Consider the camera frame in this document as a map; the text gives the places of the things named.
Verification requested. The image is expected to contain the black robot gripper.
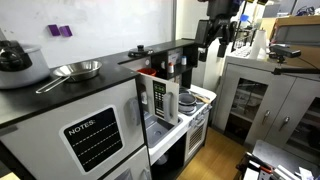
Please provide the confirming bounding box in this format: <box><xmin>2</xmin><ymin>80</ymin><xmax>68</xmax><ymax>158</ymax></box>
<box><xmin>195</xmin><ymin>0</ymin><xmax>239</xmax><ymax>62</ymax></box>

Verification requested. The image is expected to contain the white toy microwave door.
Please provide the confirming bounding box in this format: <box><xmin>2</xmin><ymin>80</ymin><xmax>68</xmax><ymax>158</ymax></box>
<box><xmin>128</xmin><ymin>67</ymin><xmax>179</xmax><ymax>125</ymax></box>

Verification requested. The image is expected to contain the white toy oven door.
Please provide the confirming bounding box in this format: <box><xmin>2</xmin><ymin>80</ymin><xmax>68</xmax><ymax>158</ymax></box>
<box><xmin>184</xmin><ymin>114</ymin><xmax>208</xmax><ymax>161</ymax></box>

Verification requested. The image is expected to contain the white toy fridge door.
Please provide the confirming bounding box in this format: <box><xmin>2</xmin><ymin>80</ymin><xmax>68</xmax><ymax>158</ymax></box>
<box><xmin>1</xmin><ymin>80</ymin><xmax>149</xmax><ymax>180</ymax></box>

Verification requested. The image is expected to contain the white toy bottle blue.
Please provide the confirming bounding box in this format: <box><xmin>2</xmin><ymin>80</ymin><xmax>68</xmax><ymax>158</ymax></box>
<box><xmin>181</xmin><ymin>56</ymin><xmax>187</xmax><ymax>65</ymax></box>

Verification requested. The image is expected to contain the white toy bottle red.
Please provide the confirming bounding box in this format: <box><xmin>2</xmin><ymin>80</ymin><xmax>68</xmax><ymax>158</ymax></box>
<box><xmin>168</xmin><ymin>62</ymin><xmax>174</xmax><ymax>74</ymax></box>

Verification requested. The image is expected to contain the wooden spatula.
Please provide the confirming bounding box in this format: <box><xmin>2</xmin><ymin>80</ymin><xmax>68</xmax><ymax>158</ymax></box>
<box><xmin>190</xmin><ymin>91</ymin><xmax>210</xmax><ymax>104</ymax></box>

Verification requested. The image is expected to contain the white paper towel roll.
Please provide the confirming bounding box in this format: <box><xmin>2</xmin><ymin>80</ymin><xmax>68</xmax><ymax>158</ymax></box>
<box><xmin>249</xmin><ymin>30</ymin><xmax>267</xmax><ymax>61</ymax></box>

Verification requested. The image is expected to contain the grey toy pot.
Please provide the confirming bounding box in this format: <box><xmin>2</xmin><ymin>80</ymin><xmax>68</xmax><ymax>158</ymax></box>
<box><xmin>179</xmin><ymin>93</ymin><xmax>196</xmax><ymax>106</ymax></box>

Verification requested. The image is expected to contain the grey metal cabinet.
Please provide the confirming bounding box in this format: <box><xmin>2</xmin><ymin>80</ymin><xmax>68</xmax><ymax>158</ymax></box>
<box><xmin>213</xmin><ymin>55</ymin><xmax>320</xmax><ymax>164</ymax></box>

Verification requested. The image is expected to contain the red bowl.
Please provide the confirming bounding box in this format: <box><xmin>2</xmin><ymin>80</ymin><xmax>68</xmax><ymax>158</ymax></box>
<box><xmin>137</xmin><ymin>68</ymin><xmax>157</xmax><ymax>77</ymax></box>

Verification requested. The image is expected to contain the black pot lid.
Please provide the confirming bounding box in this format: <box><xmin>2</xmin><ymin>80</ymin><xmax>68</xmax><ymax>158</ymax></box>
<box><xmin>128</xmin><ymin>45</ymin><xmax>154</xmax><ymax>57</ymax></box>

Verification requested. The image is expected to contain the grey toy sink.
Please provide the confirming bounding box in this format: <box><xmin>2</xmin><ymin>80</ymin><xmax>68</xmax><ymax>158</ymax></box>
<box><xmin>144</xmin><ymin>113</ymin><xmax>182</xmax><ymax>148</ymax></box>

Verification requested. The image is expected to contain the toy kitchen playset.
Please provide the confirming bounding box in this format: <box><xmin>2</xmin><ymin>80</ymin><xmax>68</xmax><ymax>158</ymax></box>
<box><xmin>0</xmin><ymin>38</ymin><xmax>218</xmax><ymax>180</ymax></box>

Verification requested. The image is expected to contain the steel frying pan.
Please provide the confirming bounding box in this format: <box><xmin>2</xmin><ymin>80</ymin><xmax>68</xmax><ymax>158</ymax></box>
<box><xmin>36</xmin><ymin>60</ymin><xmax>102</xmax><ymax>94</ymax></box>

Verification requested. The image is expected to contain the purple block right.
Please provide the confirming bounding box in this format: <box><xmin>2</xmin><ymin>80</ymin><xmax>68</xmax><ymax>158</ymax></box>
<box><xmin>59</xmin><ymin>26</ymin><xmax>72</xmax><ymax>37</ymax></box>

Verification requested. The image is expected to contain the purple block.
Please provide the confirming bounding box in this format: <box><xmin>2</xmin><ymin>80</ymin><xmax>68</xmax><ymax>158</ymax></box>
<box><xmin>59</xmin><ymin>26</ymin><xmax>72</xmax><ymax>37</ymax></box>
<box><xmin>48</xmin><ymin>24</ymin><xmax>60</xmax><ymax>36</ymax></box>

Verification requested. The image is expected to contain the purple block left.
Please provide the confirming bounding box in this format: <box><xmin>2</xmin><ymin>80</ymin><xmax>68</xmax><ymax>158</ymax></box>
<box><xmin>48</xmin><ymin>24</ymin><xmax>60</xmax><ymax>36</ymax></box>

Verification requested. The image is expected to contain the grey pot with lid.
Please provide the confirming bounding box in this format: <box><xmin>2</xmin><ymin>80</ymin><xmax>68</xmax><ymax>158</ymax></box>
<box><xmin>0</xmin><ymin>40</ymin><xmax>50</xmax><ymax>89</ymax></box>

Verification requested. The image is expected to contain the black camera on stand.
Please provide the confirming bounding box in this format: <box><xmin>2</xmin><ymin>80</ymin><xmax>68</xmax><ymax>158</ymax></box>
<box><xmin>268</xmin><ymin>44</ymin><xmax>320</xmax><ymax>76</ymax></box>

